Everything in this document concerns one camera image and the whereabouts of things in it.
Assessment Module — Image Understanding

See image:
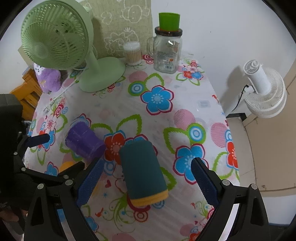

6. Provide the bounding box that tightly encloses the orange cup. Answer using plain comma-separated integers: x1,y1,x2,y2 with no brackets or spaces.
59,161,75,173

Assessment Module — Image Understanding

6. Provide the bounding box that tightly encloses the white fan cable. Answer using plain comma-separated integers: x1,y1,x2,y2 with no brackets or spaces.
45,79,80,110

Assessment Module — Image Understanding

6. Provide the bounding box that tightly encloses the dark teal cup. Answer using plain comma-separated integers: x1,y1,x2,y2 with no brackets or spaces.
119,140,169,207

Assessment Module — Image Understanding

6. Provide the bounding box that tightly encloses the purple cup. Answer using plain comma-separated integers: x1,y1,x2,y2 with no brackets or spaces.
65,121,106,162

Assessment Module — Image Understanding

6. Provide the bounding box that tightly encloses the green cup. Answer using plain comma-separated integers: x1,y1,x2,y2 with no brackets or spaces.
159,13,180,32

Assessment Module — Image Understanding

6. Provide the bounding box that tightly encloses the floral tablecloth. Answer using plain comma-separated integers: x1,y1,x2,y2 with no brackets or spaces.
25,54,239,240

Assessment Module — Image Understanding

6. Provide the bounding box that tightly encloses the cotton swab container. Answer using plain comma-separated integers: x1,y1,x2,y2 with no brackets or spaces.
123,41,142,66

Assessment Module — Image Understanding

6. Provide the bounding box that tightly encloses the wooden chair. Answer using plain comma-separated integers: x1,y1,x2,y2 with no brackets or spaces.
11,68,43,121

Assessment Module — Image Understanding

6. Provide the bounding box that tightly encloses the green desk fan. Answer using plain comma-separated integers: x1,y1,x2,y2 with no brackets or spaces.
21,1,125,92

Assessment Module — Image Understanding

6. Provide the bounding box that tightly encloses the glass mason jar mug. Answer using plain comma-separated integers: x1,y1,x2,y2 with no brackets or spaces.
147,27,183,74

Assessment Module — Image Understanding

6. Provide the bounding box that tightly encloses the purple plush toy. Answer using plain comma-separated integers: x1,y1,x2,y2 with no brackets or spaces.
34,63,61,93

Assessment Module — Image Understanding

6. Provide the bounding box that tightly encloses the beige patterned board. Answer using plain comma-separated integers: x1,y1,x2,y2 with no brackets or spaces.
79,0,153,58

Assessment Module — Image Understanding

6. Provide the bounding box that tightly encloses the white standing fan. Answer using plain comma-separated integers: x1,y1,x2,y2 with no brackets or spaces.
243,59,287,118

